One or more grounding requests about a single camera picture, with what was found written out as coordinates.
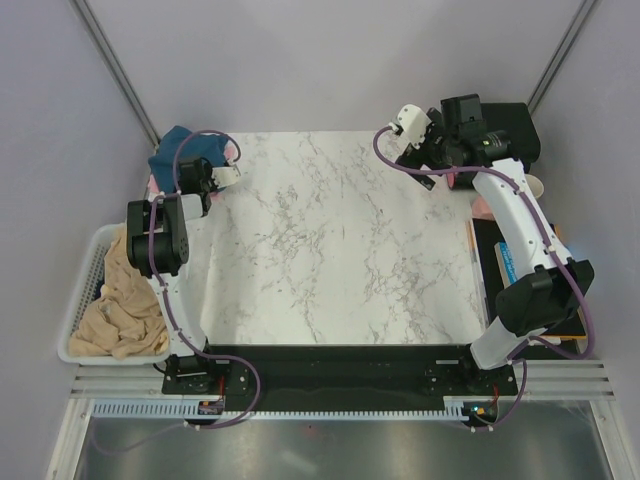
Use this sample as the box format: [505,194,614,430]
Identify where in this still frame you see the blue t-shirt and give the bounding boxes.
[148,125,229,193]

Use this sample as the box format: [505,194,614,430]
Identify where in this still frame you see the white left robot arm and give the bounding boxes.
[126,157,220,393]

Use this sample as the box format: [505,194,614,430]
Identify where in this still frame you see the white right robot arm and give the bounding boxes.
[391,94,594,394]

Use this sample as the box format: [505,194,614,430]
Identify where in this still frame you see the pink folded t-shirt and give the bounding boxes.
[147,139,240,199]

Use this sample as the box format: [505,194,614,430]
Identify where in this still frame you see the pink power socket cube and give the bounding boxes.
[471,196,495,221]

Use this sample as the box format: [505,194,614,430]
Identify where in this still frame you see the black pink drawer organizer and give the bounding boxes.
[441,94,541,173]

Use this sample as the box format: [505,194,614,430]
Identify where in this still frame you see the yellow mug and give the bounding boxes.
[525,174,545,199]

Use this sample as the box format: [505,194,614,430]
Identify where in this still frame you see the blue illustrated book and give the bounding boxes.
[493,241,586,289]

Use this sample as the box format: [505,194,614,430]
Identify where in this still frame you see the white plastic basket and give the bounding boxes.
[57,224,170,366]

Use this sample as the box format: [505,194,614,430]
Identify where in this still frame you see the beige t-shirt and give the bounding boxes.
[68,226,169,360]

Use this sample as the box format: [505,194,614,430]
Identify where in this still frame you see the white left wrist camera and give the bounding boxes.
[212,165,241,190]

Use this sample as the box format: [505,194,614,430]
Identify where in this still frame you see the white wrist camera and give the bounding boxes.
[389,104,431,149]
[212,165,241,190]

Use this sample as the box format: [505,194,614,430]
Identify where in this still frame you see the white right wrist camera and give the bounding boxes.
[389,104,431,149]

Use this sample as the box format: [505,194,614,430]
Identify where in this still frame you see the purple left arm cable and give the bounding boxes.
[92,129,262,454]

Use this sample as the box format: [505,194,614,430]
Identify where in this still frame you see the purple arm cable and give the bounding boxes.
[92,129,262,454]
[374,123,596,433]

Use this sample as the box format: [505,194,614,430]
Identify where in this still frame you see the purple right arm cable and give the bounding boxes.
[374,123,596,433]

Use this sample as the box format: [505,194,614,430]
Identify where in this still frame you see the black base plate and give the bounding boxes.
[162,345,517,410]

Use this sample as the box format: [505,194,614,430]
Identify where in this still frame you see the aluminium frame rail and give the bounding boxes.
[527,0,601,115]
[69,0,160,146]

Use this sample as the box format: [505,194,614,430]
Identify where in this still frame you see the aluminium frame rail right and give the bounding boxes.
[527,0,601,115]

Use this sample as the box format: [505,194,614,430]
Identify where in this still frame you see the white slotted cable duct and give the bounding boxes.
[90,395,492,423]

